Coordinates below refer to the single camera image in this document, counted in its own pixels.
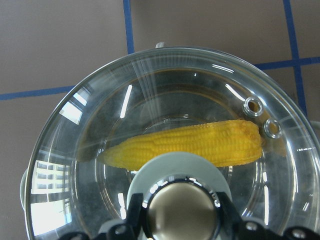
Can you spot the yellow corn cob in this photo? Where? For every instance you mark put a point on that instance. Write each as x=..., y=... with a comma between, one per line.
x=223, y=143

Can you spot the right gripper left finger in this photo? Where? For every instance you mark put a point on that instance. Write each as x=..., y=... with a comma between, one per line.
x=130, y=228

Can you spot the brown paper table cover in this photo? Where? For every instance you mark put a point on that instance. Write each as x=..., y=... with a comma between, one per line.
x=48, y=46

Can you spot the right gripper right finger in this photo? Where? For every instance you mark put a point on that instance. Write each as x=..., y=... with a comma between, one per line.
x=233, y=226

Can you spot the glass pot lid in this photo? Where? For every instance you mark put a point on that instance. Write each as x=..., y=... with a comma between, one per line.
x=175, y=112

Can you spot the mint green cooking pot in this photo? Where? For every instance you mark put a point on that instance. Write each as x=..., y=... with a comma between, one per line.
x=23, y=185

